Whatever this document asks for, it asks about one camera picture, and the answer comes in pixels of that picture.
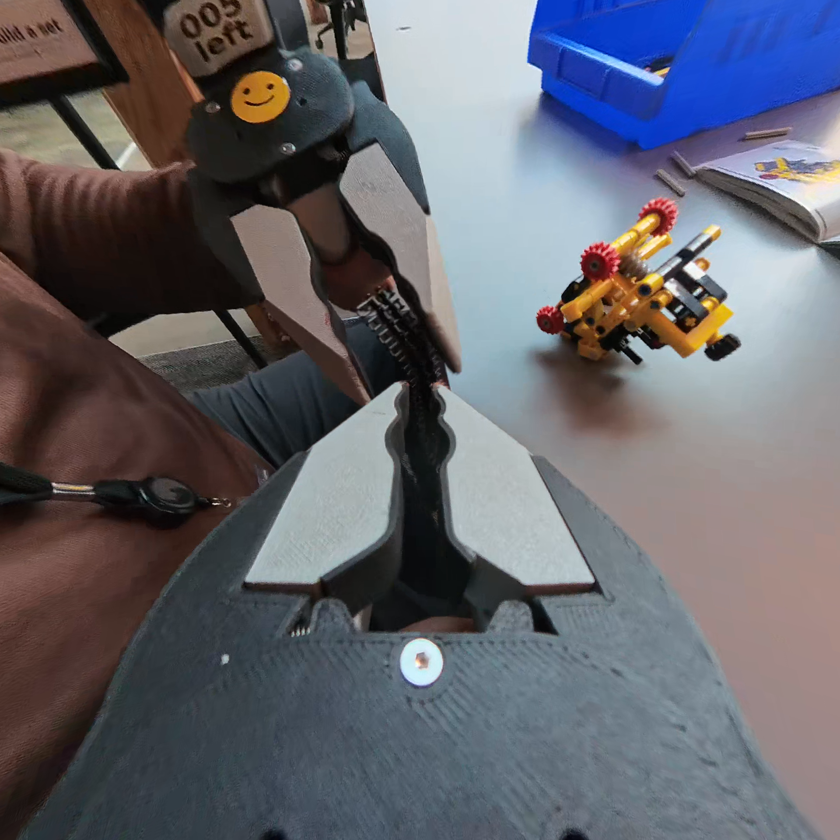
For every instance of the person's left hand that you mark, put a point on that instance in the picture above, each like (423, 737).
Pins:
(358, 275)

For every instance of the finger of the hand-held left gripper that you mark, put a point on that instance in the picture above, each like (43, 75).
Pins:
(394, 216)
(282, 275)

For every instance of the blue plastic storage bin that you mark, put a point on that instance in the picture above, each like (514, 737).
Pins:
(722, 65)

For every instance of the black office chair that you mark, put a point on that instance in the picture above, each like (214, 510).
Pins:
(340, 26)

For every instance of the yellow black lego model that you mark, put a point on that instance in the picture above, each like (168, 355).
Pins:
(630, 298)

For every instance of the black metal stand leg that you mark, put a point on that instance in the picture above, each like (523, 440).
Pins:
(85, 131)

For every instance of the wooden table leg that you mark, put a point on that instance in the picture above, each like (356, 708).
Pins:
(148, 85)

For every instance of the loose lego pieces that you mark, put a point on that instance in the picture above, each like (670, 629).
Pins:
(659, 69)

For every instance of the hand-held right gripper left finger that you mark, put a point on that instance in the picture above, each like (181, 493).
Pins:
(321, 505)

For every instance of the dark framed sign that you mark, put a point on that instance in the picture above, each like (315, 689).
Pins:
(46, 46)

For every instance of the person's leg in dark pants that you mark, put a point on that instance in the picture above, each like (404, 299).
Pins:
(289, 407)

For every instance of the lego instruction booklet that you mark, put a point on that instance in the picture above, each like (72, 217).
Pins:
(774, 180)

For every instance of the person's left forearm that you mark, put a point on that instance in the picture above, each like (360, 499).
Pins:
(98, 229)

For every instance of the brown lego axle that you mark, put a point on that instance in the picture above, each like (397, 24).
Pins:
(768, 134)
(670, 182)
(682, 165)

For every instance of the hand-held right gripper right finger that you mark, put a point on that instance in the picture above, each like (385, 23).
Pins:
(512, 512)

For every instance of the person's brown shirt torso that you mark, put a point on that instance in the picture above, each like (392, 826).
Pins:
(98, 590)

